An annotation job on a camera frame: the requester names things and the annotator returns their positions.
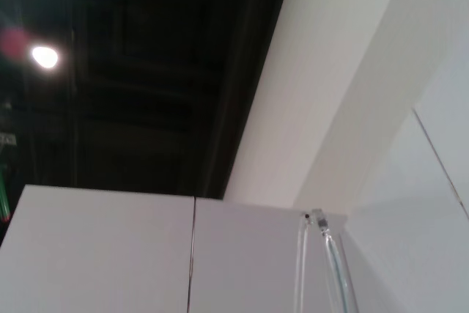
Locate clear transparent glasses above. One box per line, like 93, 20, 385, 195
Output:
297, 208, 358, 313

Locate bright ceiling lamp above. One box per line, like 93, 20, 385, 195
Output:
29, 44, 62, 71

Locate green vertical rod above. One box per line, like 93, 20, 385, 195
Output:
0, 166, 11, 223

